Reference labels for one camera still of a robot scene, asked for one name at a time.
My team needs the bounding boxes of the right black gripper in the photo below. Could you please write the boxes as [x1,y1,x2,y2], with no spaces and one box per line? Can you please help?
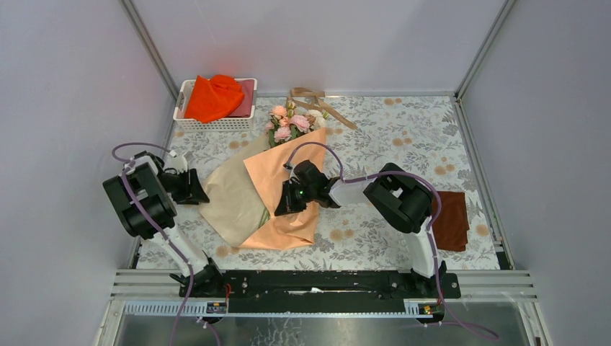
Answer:
[275,179,316,216]

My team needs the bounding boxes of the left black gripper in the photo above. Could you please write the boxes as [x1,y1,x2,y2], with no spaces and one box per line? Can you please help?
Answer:
[154,167,210,204]

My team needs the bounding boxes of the beige orange wrapping paper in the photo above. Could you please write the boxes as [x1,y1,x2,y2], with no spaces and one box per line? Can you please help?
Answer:
[199,128,326,250]

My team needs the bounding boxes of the pink rose stems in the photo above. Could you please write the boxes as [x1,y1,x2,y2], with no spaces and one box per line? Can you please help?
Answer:
[265,98,329,148]

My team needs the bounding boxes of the white plastic basket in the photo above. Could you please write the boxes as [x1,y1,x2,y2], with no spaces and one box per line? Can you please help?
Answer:
[172,78,258,132]

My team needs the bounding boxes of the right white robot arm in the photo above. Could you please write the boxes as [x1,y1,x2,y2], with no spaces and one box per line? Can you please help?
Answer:
[274,160,445,297]

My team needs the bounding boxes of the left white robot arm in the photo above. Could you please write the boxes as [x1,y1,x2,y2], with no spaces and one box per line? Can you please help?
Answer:
[102,151,224,296]

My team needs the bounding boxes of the orange cloth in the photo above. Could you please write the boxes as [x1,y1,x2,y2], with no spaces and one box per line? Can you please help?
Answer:
[184,74,245,123]

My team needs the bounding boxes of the dark red cloth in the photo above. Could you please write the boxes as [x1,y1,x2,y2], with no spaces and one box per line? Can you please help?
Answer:
[229,79,256,118]

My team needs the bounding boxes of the tan ribbon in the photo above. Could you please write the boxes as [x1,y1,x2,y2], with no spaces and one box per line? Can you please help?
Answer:
[287,87,357,130]

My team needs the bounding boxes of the brown wooden block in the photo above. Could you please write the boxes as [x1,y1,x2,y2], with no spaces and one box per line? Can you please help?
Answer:
[432,191,470,252]

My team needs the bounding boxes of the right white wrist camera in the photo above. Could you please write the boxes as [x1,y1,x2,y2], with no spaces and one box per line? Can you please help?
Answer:
[283,161,306,182]

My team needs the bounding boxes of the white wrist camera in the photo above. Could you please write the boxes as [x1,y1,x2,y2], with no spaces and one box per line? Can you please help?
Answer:
[283,161,306,182]
[163,150,189,174]

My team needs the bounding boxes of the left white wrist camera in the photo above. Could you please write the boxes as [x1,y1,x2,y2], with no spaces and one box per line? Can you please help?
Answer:
[163,150,189,174]

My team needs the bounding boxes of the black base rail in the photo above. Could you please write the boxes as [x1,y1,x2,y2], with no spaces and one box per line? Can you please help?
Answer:
[171,270,461,314]

